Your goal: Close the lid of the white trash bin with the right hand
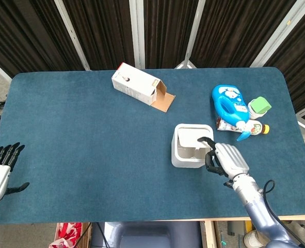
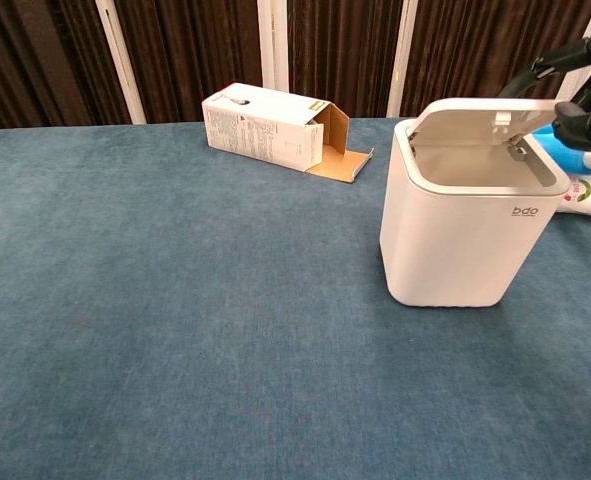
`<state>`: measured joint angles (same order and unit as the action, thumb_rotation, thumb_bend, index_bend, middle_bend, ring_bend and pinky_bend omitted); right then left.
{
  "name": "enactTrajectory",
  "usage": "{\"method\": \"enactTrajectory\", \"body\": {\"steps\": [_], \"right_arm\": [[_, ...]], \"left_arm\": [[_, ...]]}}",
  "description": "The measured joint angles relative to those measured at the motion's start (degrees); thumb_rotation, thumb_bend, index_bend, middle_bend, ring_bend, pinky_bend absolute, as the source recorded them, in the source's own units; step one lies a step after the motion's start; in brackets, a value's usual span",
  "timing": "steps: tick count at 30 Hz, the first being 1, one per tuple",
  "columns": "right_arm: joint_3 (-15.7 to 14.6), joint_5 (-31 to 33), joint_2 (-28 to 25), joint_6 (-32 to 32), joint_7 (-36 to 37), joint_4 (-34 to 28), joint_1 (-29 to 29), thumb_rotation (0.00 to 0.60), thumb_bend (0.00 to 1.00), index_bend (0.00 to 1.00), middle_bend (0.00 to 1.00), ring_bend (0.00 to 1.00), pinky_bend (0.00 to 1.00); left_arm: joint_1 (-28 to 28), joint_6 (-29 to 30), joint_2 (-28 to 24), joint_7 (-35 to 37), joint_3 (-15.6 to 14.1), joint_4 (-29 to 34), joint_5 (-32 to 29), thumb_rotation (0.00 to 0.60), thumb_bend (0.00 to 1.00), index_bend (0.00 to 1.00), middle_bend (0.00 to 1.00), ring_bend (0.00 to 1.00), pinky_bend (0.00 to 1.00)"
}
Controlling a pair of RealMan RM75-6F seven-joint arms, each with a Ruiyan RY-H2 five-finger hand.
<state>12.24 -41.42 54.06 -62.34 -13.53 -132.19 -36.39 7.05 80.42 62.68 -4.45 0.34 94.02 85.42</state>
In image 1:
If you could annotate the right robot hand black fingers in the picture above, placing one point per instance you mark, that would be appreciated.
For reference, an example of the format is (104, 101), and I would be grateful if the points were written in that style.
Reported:
(232, 160)

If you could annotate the white square container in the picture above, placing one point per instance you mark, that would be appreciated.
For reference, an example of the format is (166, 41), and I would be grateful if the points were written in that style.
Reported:
(183, 160)

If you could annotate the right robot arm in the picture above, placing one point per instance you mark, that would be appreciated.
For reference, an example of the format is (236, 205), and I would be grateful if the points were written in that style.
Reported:
(258, 206)

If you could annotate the drink bottle with yellow cap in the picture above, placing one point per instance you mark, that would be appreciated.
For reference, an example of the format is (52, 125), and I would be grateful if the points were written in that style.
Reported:
(255, 127)

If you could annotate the white jar with green cap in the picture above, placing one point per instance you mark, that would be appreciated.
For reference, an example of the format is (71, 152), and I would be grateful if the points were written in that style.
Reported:
(260, 104)

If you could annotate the white shoe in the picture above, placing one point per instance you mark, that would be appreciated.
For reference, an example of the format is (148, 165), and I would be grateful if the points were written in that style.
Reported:
(251, 239)

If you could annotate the red and white bag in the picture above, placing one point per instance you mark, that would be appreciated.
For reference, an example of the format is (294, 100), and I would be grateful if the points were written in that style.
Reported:
(67, 232)

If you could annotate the blue felt table mat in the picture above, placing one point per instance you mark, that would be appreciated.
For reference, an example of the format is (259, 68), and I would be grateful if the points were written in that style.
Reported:
(90, 155)

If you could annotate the blue grey robot torso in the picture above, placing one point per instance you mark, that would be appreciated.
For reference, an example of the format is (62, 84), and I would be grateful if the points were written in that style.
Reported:
(147, 237)

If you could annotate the open white cardboard carton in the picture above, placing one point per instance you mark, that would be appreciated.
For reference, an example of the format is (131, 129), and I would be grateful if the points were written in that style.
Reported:
(134, 82)

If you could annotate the dark brown pleated curtain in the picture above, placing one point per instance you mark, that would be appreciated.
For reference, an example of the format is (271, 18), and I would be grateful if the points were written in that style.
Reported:
(103, 31)

